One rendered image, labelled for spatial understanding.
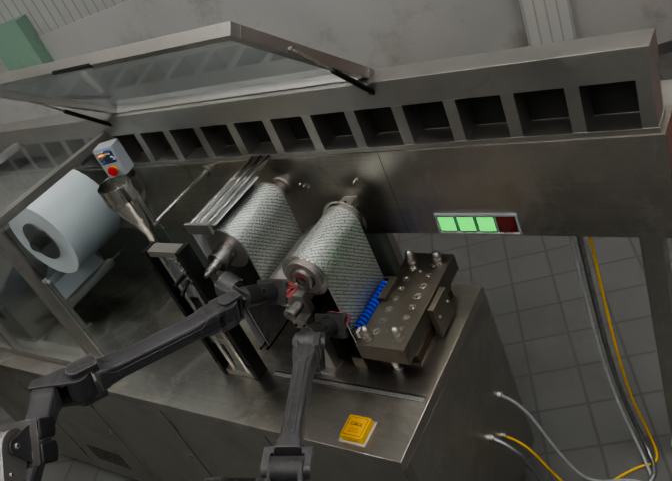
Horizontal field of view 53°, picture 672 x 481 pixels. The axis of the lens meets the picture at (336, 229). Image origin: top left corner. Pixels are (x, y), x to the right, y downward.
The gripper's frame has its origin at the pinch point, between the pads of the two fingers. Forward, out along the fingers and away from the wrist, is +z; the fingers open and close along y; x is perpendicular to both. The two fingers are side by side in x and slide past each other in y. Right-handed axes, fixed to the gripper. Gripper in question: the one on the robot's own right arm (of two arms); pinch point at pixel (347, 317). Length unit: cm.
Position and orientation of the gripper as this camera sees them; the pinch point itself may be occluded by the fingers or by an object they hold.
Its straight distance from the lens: 198.5
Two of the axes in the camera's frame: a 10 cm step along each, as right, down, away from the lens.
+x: -0.8, -9.9, -1.4
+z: 5.7, -1.7, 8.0
